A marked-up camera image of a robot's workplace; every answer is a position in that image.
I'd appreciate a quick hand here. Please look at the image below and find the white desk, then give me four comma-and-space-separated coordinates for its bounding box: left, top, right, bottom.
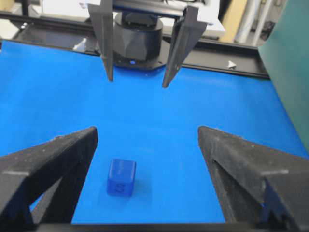
79, 0, 226, 39

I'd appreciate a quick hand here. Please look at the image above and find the blue table mat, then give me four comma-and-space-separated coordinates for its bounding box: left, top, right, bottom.
0, 41, 309, 224

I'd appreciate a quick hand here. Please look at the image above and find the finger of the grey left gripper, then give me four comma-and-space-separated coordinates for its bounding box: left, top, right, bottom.
88, 0, 113, 82
162, 6, 207, 88

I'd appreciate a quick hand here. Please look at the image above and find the blue block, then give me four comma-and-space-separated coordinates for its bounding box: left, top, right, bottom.
107, 159, 137, 197

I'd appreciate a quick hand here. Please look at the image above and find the green backdrop sheet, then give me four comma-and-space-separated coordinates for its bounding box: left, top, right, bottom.
258, 0, 309, 149

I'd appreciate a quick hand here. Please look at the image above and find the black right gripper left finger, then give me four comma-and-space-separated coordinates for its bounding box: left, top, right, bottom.
0, 127, 98, 230

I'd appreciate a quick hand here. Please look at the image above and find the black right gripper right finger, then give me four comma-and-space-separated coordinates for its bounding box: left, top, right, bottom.
197, 126, 309, 231

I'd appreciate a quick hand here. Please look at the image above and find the black table frame rail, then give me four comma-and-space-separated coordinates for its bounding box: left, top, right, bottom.
0, 12, 269, 79

